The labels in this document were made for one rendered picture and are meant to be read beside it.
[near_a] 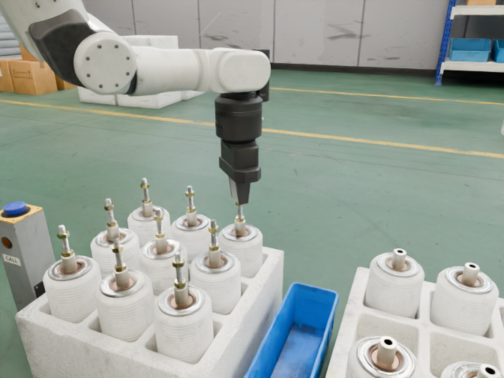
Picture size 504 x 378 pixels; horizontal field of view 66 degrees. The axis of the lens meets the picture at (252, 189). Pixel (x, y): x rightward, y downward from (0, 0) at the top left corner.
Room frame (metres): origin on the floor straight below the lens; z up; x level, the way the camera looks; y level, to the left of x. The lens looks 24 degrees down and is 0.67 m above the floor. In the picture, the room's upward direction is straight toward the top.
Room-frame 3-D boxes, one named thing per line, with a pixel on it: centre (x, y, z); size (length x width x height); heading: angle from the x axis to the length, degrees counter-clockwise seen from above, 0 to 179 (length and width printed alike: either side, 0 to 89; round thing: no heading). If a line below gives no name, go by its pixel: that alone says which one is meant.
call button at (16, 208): (0.70, 0.48, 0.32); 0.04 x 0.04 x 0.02
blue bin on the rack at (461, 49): (4.51, -2.37, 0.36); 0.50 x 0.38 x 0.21; 158
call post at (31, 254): (0.70, 0.48, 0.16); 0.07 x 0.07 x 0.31; 68
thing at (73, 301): (0.60, 0.33, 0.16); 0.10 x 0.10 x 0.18
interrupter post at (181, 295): (0.51, 0.11, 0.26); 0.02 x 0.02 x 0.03
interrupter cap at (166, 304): (0.51, 0.11, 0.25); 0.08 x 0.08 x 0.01
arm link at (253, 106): (0.74, 0.02, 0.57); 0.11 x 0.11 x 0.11; 39
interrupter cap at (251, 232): (0.73, 0.03, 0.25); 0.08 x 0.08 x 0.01
